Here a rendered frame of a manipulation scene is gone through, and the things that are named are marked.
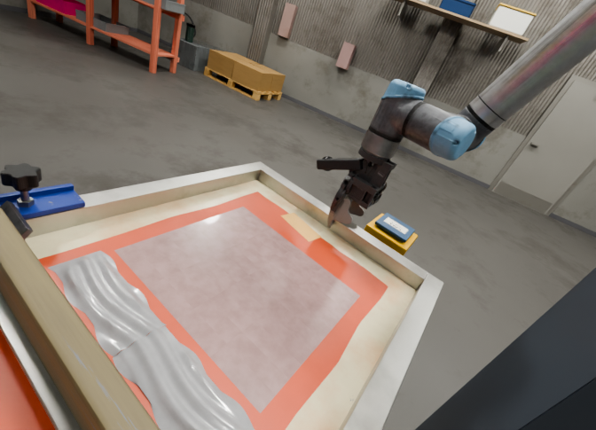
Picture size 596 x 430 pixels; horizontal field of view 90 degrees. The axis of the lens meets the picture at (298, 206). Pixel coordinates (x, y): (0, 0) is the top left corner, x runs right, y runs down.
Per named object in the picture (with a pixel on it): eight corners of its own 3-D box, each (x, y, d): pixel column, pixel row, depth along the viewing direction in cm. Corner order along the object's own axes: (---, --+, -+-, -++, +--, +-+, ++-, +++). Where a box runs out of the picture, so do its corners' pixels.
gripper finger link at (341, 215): (340, 239, 71) (359, 207, 69) (320, 225, 74) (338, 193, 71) (344, 238, 74) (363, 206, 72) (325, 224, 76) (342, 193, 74)
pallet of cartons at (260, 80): (282, 99, 649) (289, 75, 625) (260, 102, 562) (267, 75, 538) (228, 74, 676) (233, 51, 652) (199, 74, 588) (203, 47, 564)
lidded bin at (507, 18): (516, 40, 474) (529, 19, 460) (523, 36, 437) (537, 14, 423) (483, 28, 484) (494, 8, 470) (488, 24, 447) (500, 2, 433)
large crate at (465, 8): (466, 22, 487) (474, 9, 477) (469, 18, 455) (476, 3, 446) (437, 11, 496) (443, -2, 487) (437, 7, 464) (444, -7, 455)
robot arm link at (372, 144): (363, 128, 64) (376, 127, 70) (354, 147, 66) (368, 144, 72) (394, 144, 61) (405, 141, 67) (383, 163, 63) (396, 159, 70)
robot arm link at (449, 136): (490, 127, 57) (439, 105, 63) (470, 122, 50) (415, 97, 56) (465, 163, 61) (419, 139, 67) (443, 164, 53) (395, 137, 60)
